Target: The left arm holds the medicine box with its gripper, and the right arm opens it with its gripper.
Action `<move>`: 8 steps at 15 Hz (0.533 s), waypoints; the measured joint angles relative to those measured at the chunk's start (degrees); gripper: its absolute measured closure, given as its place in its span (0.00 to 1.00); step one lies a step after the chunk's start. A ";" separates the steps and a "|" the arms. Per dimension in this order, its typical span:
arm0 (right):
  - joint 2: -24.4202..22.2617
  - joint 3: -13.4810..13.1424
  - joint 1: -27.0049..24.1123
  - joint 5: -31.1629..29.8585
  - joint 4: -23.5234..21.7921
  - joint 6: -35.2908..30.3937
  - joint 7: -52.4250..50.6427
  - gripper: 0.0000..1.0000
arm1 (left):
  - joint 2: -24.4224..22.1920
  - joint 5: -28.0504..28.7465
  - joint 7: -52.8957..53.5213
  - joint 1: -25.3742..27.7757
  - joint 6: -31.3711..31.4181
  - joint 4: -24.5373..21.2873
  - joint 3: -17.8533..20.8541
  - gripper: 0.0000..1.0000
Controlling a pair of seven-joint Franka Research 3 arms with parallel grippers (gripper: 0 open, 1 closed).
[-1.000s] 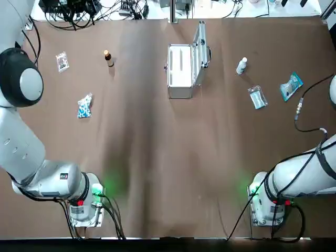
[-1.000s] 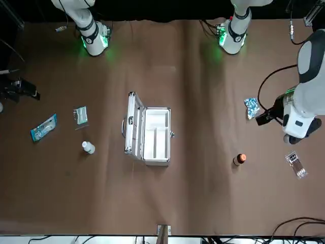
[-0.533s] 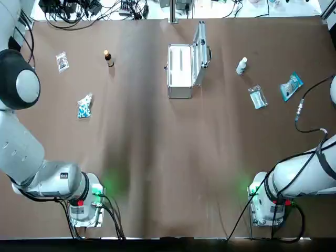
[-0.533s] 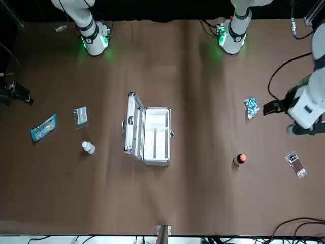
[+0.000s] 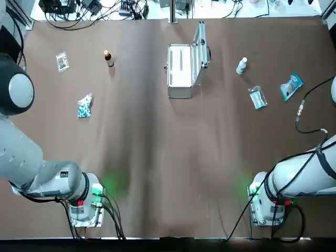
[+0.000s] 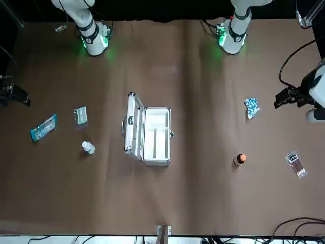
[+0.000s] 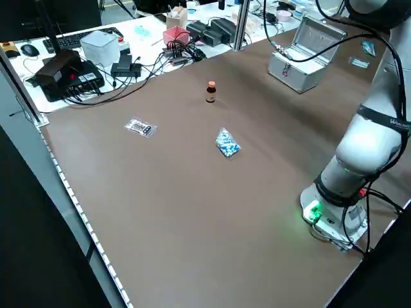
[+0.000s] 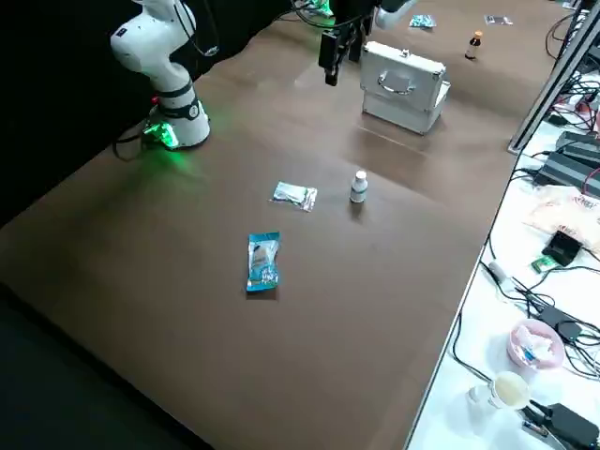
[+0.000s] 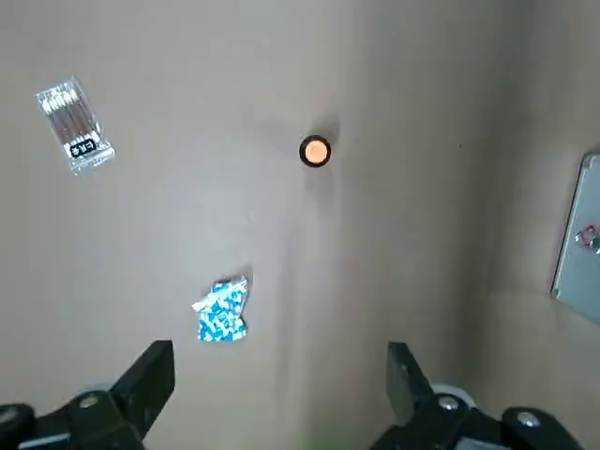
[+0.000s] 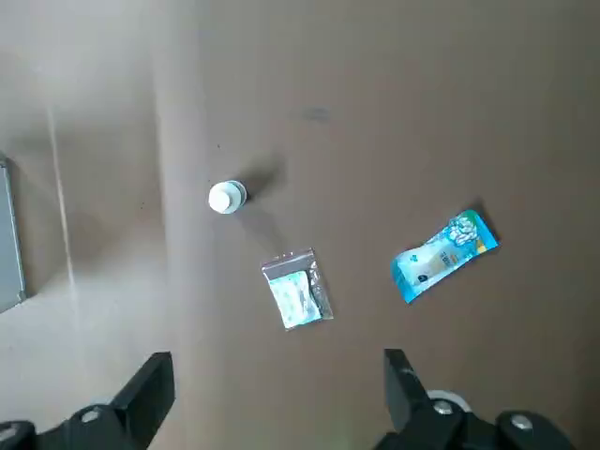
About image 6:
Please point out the clear bag of swabs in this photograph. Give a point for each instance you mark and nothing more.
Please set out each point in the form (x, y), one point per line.
(295, 164)

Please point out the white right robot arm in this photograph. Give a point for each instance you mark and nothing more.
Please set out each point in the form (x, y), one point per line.
(94, 43)

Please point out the blue plastic packet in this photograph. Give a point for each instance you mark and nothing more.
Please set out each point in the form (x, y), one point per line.
(43, 127)

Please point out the aluminium frame strut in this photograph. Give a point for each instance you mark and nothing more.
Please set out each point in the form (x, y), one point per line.
(302, 20)

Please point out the blue white capsule bag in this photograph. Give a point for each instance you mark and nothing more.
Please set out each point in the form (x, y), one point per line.
(252, 108)

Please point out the white plastic bottle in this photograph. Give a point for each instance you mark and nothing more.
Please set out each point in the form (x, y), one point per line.
(88, 148)

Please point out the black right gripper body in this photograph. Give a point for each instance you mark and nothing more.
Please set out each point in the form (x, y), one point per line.
(5, 91)

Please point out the brown bottle orange cap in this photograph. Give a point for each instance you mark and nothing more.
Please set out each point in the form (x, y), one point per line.
(239, 159)

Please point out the silver aluminium medicine case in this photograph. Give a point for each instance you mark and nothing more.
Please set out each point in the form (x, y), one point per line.
(156, 134)

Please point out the aluminium post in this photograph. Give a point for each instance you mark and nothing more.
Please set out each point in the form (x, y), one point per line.
(163, 233)

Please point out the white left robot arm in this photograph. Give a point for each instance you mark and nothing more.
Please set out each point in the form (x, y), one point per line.
(236, 38)

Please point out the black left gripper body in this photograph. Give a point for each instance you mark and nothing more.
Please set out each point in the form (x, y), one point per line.
(302, 92)

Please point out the clear zip bag white pad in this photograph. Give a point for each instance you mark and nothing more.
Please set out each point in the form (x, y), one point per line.
(81, 118)

